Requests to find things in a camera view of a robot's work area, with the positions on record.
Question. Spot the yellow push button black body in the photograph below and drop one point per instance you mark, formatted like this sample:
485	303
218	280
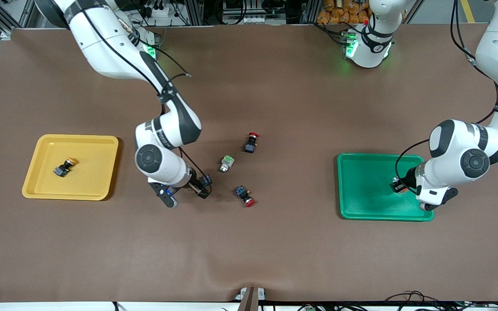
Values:
207	179
62	169

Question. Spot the yellow plastic tray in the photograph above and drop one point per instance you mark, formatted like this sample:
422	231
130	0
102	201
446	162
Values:
89	172

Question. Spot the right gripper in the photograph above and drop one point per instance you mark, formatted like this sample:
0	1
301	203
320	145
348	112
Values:
196	184

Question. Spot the white button switch green block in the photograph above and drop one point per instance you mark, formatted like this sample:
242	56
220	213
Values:
226	163

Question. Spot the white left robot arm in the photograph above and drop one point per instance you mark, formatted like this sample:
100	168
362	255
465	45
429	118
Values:
456	155

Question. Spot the green plastic tray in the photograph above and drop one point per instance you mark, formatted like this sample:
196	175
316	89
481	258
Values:
370	190

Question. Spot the white power strip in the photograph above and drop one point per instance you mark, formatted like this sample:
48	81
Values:
244	18
160	11

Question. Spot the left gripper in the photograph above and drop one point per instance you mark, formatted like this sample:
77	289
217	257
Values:
408	179

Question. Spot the red push button black body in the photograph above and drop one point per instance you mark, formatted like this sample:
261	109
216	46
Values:
244	194
251	146

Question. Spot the brown table mat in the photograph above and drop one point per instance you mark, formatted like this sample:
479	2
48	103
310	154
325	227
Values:
249	242

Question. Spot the pile of orange items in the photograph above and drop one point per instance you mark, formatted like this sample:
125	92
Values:
335	13

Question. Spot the white button switch orange block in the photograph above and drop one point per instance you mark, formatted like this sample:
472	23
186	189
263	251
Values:
402	190

